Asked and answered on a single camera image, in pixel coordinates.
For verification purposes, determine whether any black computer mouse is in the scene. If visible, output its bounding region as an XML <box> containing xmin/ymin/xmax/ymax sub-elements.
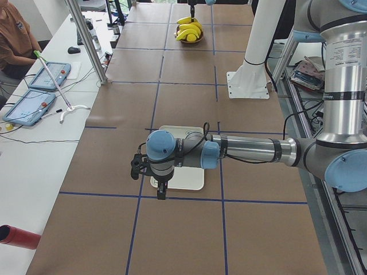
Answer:
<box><xmin>68</xmin><ymin>46</ymin><xmax>81</xmax><ymax>54</ymax></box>

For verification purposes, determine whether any lower teach pendant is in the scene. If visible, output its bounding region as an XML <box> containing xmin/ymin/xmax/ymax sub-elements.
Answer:
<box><xmin>3</xmin><ymin>89</ymin><xmax>56</xmax><ymax>126</ymax></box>

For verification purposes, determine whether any upper teach pendant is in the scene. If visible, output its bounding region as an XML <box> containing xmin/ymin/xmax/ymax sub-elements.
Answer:
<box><xmin>28</xmin><ymin>61</ymin><xmax>72</xmax><ymax>92</ymax></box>

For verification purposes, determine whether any yellow lemon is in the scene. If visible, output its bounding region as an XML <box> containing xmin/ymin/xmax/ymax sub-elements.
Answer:
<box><xmin>186</xmin><ymin>33</ymin><xmax>197</xmax><ymax>42</ymax></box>

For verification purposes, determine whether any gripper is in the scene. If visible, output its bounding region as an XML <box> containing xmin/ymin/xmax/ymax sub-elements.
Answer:
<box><xmin>154</xmin><ymin>173</ymin><xmax>172</xmax><ymax>200</ymax></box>
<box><xmin>188</xmin><ymin>0</ymin><xmax>196</xmax><ymax>19</ymax></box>

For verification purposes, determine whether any teach pendant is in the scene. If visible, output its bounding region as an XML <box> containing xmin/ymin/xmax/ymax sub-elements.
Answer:
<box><xmin>28</xmin><ymin>61</ymin><xmax>72</xmax><ymax>92</ymax></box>
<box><xmin>3</xmin><ymin>89</ymin><xmax>56</xmax><ymax>126</ymax></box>

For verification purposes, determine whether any aluminium frame post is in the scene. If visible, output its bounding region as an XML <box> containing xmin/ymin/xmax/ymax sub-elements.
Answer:
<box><xmin>65</xmin><ymin>0</ymin><xmax>107</xmax><ymax>85</ymax></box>

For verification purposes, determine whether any metal cup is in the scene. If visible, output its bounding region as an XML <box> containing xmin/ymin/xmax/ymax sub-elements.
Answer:
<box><xmin>112</xmin><ymin>25</ymin><xmax>120</xmax><ymax>35</ymax></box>

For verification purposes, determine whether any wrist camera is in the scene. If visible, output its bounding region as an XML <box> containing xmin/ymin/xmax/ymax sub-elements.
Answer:
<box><xmin>130</xmin><ymin>154</ymin><xmax>151</xmax><ymax>180</ymax></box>

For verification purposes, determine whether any woven fruit basket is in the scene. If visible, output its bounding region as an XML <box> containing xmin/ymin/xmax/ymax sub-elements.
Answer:
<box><xmin>175</xmin><ymin>22</ymin><xmax>204</xmax><ymax>44</ymax></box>

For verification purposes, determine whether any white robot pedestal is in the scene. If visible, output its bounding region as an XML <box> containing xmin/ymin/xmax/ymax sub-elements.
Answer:
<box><xmin>227</xmin><ymin>0</ymin><xmax>286</xmax><ymax>99</ymax></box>

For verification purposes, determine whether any red fire extinguisher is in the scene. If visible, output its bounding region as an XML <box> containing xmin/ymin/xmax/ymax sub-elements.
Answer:
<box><xmin>1</xmin><ymin>225</ymin><xmax>41</xmax><ymax>250</ymax></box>

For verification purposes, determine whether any stack of magazines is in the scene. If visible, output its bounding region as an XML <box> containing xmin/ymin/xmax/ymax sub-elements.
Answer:
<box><xmin>290</xmin><ymin>56</ymin><xmax>325</xmax><ymax>91</ymax></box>

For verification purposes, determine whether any white bear tray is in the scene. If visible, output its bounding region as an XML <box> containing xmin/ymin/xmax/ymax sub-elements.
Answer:
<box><xmin>146</xmin><ymin>125</ymin><xmax>204</xmax><ymax>191</ymax></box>

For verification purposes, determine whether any grey water bottle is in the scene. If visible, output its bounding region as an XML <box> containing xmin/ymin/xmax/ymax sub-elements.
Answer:
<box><xmin>85</xmin><ymin>19</ymin><xmax>101</xmax><ymax>51</ymax></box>

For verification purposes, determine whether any yellow banana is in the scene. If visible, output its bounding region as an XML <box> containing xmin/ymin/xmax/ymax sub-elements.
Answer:
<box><xmin>177</xmin><ymin>17</ymin><xmax>194</xmax><ymax>25</ymax></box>
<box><xmin>178</xmin><ymin>22</ymin><xmax>203</xmax><ymax>36</ymax></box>
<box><xmin>176</xmin><ymin>29</ymin><xmax>200</xmax><ymax>42</ymax></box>

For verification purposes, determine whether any seated person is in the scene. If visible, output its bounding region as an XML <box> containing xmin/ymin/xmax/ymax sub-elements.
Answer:
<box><xmin>1</xmin><ymin>1</ymin><xmax>42</xmax><ymax>80</ymax></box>

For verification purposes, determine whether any pink reacher stick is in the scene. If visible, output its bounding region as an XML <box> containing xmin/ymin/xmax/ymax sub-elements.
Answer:
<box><xmin>33</xmin><ymin>50</ymin><xmax>91</xmax><ymax>124</ymax></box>

